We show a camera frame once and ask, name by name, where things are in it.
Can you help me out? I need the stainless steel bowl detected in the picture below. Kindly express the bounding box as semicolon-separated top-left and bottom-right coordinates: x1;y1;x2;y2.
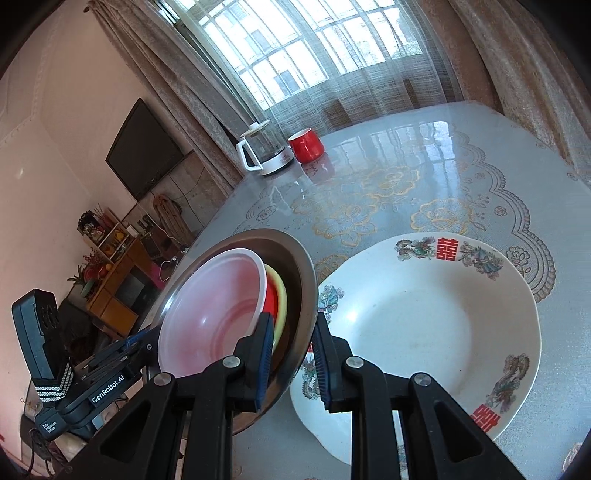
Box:
139;228;318;437

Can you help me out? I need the beige patterned curtain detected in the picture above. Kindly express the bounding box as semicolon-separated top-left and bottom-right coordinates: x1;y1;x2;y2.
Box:
88;0;250;199
448;0;591;171

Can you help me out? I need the wicker chair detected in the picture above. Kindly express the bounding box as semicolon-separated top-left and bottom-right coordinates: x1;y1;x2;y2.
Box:
154;194;197;247

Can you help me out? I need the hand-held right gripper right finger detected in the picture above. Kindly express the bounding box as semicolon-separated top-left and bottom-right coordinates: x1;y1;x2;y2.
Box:
312;312;529;480

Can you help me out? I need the white glass kettle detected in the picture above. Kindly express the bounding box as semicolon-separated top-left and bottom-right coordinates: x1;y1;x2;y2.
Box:
235;119;295;176

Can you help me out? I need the large white patterned plate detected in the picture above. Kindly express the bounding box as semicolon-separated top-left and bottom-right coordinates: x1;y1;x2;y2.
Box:
290;233;542;466

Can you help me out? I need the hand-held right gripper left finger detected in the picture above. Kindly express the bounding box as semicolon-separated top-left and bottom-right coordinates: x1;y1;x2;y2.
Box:
69;312;275;480

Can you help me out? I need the red mug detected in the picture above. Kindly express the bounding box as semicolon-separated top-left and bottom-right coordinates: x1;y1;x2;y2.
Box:
288;128;325;164

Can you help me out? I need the yellow plastic bowl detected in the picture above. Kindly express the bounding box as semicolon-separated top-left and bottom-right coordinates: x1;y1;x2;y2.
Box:
264;263;288;354

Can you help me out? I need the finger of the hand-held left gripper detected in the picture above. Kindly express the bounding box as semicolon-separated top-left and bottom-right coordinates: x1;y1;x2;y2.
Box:
95;329;161;363
88;342;160;374

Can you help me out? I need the red plastic bowl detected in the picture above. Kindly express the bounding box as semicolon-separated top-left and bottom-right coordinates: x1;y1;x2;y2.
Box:
157;248;280;377

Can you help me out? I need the sheer white curtain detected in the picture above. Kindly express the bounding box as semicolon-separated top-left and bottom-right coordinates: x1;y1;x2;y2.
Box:
161;0;467;134

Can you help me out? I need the black wall television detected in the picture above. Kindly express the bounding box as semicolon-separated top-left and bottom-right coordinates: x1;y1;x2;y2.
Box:
105;97;195;201

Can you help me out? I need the barred window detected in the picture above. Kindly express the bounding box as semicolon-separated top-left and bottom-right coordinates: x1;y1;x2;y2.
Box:
175;0;423;112

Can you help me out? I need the wooden cabinet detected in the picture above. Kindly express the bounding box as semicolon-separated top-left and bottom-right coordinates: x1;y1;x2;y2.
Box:
76;210;160;337

